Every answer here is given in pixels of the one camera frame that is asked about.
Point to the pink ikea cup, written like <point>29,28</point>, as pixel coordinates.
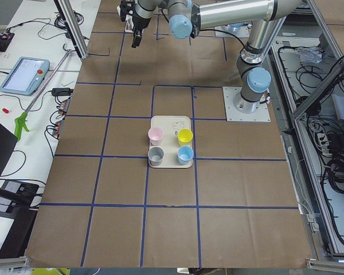
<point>155,135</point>

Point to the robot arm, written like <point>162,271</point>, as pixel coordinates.
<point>188,19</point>
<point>238,25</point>

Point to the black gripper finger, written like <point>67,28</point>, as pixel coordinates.
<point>134,42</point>
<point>138,40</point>

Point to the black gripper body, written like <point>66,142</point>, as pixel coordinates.
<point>139,22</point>

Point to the yellow ikea cup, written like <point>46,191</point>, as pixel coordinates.
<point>185,136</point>

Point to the white wire cup rack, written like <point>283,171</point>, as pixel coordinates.
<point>128,21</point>

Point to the blue teach pendant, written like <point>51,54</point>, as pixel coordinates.
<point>26,76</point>

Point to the white rectangular tray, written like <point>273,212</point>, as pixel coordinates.
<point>171,125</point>

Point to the aluminium frame post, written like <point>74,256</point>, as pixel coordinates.
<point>67,14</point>

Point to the black power adapter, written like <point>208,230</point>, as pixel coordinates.
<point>61,92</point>

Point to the light blue cup far corner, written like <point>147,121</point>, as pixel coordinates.
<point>185,155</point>

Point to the grey ikea cup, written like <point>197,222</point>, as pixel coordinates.
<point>155,156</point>

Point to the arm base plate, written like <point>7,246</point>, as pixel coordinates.
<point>239,110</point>
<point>240,32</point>

